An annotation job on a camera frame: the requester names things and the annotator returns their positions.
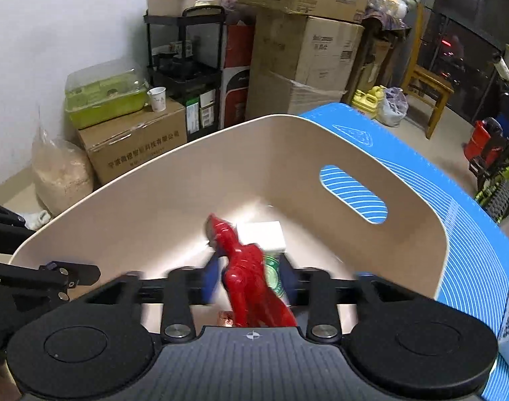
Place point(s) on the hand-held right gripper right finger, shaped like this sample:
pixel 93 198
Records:
pixel 290 284

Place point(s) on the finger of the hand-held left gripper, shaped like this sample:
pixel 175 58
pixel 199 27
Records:
pixel 8 223
pixel 54 277

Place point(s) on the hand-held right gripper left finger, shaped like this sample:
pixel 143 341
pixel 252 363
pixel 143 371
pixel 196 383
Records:
pixel 210 280

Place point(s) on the green bottle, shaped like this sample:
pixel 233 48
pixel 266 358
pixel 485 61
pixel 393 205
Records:
pixel 276 277

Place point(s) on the red figure toy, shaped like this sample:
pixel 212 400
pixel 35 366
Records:
pixel 246 275

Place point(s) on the small white box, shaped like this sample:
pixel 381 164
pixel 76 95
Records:
pixel 263 234

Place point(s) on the beige plastic basket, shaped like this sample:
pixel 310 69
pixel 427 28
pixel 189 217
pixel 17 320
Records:
pixel 196 183

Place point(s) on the white crumpled bag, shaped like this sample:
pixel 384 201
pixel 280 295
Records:
pixel 37 219

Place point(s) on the clear bag of grain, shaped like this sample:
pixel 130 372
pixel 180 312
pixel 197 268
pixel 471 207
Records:
pixel 62 175

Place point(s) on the low cardboard box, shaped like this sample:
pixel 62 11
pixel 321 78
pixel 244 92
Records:
pixel 133 142

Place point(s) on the green container with clear lid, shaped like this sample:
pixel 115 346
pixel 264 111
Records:
pixel 104 100

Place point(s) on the blue silicone mat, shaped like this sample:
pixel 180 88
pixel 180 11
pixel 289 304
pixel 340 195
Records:
pixel 467 238

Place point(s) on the white paper cup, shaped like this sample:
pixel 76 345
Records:
pixel 156 100

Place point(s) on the red black carton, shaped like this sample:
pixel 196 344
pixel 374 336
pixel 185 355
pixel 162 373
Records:
pixel 235 87

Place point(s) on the yellow jug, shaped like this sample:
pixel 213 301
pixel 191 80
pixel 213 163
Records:
pixel 367 100

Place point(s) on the grey plastic bag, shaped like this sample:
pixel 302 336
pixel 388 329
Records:
pixel 394 106

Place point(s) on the black utility cart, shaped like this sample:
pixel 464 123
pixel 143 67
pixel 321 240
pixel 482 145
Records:
pixel 183 75

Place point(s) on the large brown cardboard box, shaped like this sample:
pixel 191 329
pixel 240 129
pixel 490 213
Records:
pixel 304 62

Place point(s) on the green black bicycle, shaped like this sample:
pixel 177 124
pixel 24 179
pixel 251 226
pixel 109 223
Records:
pixel 501 192

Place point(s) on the red bucket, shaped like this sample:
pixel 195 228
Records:
pixel 482 142

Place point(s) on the cluttered wooden cabinet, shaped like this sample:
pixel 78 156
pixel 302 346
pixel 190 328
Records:
pixel 379 58

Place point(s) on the wooden chair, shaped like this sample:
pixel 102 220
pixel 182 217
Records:
pixel 430 79

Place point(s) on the shallow cardboard box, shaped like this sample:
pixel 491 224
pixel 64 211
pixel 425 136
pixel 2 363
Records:
pixel 179 4

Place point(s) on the dark glass window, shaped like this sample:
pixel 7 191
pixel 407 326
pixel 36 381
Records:
pixel 467 16

